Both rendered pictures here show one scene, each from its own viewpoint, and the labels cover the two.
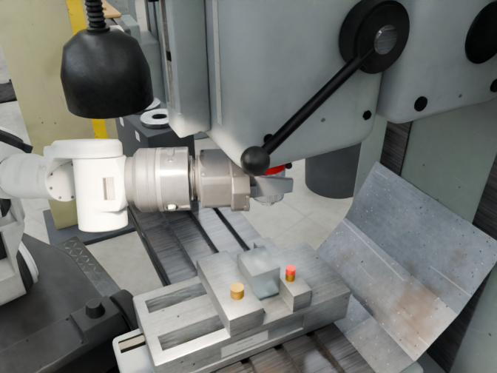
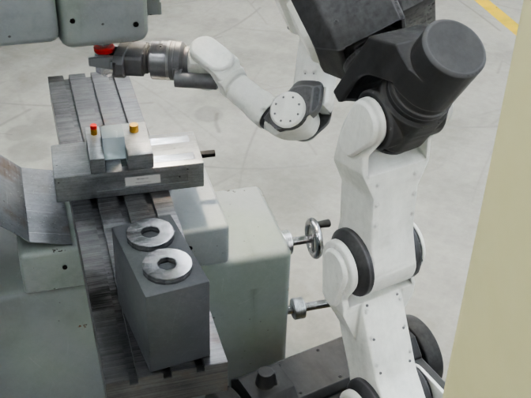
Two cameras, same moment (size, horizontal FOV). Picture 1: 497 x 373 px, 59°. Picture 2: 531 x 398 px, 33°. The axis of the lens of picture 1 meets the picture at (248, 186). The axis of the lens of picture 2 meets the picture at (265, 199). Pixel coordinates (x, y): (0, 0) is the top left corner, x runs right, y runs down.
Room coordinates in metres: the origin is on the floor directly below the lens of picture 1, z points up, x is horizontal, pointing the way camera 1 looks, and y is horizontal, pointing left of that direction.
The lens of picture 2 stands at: (2.27, 0.67, 2.16)
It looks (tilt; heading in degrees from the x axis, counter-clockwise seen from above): 35 degrees down; 190
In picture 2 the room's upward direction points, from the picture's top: 2 degrees clockwise
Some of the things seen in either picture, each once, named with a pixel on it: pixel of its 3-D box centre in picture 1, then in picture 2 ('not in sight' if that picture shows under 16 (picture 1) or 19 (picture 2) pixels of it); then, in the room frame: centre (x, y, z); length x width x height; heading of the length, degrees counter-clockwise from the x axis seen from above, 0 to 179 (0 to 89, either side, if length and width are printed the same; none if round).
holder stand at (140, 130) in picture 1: (154, 145); (160, 288); (1.02, 0.24, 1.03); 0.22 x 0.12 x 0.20; 35
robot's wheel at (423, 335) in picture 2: not in sight; (412, 353); (0.54, 0.75, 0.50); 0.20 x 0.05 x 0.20; 41
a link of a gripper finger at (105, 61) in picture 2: not in sight; (102, 62); (0.56, -0.02, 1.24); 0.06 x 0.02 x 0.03; 96
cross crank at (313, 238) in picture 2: not in sight; (301, 240); (0.30, 0.42, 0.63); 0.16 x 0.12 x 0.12; 117
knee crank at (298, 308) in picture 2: not in sight; (325, 303); (0.41, 0.51, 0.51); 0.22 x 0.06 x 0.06; 117
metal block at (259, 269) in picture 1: (258, 273); (112, 141); (0.55, -0.02, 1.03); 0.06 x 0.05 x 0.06; 25
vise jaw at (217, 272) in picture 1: (228, 289); (137, 144); (0.53, 0.03, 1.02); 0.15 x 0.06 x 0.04; 25
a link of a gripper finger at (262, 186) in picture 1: (270, 187); not in sight; (0.50, -0.03, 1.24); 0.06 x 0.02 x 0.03; 96
